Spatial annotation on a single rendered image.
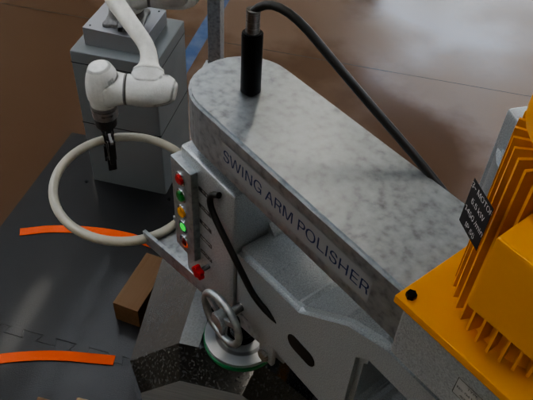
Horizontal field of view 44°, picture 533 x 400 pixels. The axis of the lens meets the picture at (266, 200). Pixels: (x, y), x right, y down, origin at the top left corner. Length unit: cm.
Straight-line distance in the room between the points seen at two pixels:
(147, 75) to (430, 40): 302
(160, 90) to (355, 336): 123
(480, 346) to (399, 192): 31
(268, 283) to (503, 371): 59
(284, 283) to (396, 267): 38
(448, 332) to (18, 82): 372
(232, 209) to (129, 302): 160
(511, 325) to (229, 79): 78
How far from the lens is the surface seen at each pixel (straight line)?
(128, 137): 237
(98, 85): 216
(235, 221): 134
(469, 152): 395
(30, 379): 289
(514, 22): 532
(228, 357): 187
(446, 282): 98
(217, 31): 409
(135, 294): 289
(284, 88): 131
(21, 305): 311
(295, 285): 134
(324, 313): 125
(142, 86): 216
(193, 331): 195
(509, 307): 76
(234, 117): 123
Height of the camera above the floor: 244
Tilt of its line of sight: 45 degrees down
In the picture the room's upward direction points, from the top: 4 degrees clockwise
